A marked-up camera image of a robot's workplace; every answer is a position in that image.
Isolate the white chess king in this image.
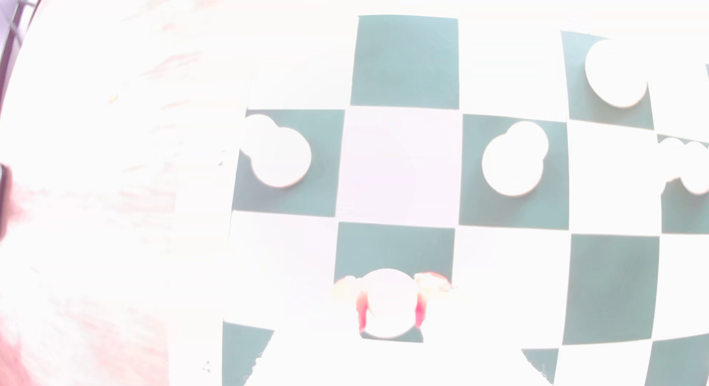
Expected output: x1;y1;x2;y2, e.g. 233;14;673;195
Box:
584;38;649;109

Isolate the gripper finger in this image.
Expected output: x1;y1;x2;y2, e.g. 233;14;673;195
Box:
244;275;388;386
396;272;555;386

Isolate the grey metal frame object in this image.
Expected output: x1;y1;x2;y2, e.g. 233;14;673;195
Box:
0;0;52;112

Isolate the green white chess mat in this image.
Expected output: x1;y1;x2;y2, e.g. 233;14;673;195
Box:
166;0;709;386

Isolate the white chess pawn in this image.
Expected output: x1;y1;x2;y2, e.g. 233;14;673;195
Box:
481;120;550;198
363;268;420;339
658;137;709;196
239;113;312;189

